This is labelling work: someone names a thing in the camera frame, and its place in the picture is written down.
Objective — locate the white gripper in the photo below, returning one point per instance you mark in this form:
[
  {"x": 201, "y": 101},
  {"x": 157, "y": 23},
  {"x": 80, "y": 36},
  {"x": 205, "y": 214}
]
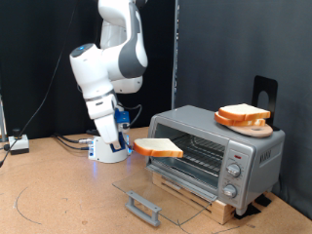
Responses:
[{"x": 107, "y": 130}]

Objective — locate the white bread slice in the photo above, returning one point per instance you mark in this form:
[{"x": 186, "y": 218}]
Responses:
[
  {"x": 156, "y": 145},
  {"x": 227, "y": 121},
  {"x": 243, "y": 111}
]

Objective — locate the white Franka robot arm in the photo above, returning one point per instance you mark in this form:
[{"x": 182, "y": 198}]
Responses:
[{"x": 97, "y": 74}]

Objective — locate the silver oven knob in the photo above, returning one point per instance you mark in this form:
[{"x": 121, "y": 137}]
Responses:
[
  {"x": 234, "y": 169},
  {"x": 229, "y": 190}
]

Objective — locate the wooden block under oven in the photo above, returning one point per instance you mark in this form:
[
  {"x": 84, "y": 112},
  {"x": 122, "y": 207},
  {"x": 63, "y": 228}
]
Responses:
[{"x": 224, "y": 211}]

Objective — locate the silver toaster oven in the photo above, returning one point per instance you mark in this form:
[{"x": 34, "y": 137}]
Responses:
[{"x": 256, "y": 152}]

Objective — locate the emergency stop button box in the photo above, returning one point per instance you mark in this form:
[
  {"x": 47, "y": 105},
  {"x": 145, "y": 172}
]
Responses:
[{"x": 19, "y": 143}]

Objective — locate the metal pole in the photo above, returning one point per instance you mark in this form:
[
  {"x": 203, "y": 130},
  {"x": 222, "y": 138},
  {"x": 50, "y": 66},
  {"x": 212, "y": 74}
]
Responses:
[{"x": 175, "y": 48}]

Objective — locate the black backdrop curtain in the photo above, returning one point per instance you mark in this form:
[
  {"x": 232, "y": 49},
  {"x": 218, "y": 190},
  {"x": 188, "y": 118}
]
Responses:
[{"x": 32, "y": 48}]

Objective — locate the round wooden board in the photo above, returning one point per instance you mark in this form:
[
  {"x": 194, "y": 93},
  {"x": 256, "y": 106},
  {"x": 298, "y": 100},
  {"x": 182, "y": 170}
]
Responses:
[{"x": 256, "y": 131}]

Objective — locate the black wedge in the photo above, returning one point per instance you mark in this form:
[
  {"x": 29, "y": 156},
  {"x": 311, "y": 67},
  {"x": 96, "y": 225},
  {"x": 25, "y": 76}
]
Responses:
[{"x": 247, "y": 211}]

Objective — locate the black metal bookend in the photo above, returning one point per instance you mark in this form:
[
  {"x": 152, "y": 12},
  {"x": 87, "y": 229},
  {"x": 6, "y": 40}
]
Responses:
[{"x": 258, "y": 86}]

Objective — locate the grey backdrop curtain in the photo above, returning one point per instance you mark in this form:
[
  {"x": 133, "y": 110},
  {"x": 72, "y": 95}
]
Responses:
[{"x": 243, "y": 39}]

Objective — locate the wrist camera on blue mount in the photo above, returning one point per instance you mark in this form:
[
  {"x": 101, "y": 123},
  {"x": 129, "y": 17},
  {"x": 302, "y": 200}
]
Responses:
[{"x": 122, "y": 117}]

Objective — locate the metal frame leg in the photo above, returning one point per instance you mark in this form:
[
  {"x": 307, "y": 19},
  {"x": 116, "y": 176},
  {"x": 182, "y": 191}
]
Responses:
[{"x": 2, "y": 120}]

